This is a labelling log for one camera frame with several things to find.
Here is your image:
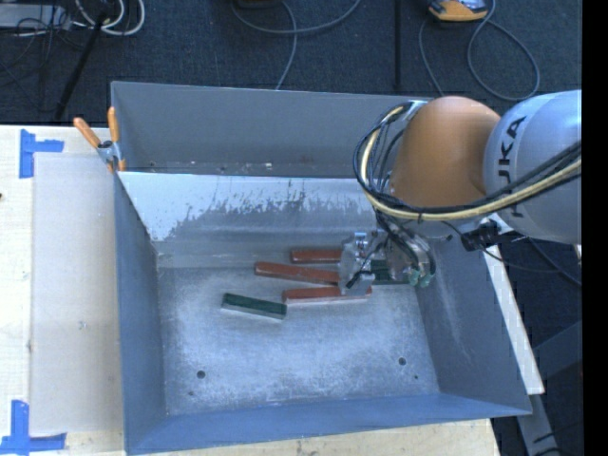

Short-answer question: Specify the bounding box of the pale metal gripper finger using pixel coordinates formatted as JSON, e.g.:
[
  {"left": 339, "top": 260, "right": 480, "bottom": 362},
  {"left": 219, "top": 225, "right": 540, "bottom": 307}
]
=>
[
  {"left": 348, "top": 272, "right": 377, "bottom": 297},
  {"left": 339, "top": 232, "right": 372, "bottom": 280}
]

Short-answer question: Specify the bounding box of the black cylinder on white bracket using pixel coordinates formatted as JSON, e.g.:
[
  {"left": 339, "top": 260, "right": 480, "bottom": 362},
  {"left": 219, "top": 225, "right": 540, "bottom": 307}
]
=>
[{"left": 446, "top": 219, "right": 512, "bottom": 253}]

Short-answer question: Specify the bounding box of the grey metal bin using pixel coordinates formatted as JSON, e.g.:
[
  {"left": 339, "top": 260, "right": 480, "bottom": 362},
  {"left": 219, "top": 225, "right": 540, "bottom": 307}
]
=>
[{"left": 109, "top": 81, "right": 534, "bottom": 456}]

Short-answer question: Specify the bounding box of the red-brown flat block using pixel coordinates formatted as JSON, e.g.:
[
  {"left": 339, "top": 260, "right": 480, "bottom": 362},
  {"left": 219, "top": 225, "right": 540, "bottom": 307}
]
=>
[
  {"left": 290, "top": 247, "right": 345, "bottom": 265},
  {"left": 280, "top": 285, "right": 373, "bottom": 307},
  {"left": 253, "top": 260, "right": 342, "bottom": 286}
]

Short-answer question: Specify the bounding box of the dark green flat block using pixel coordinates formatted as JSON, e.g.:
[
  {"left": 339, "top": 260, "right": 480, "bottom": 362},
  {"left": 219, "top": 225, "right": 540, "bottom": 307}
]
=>
[
  {"left": 220, "top": 292, "right": 289, "bottom": 322},
  {"left": 369, "top": 258, "right": 410, "bottom": 285}
]

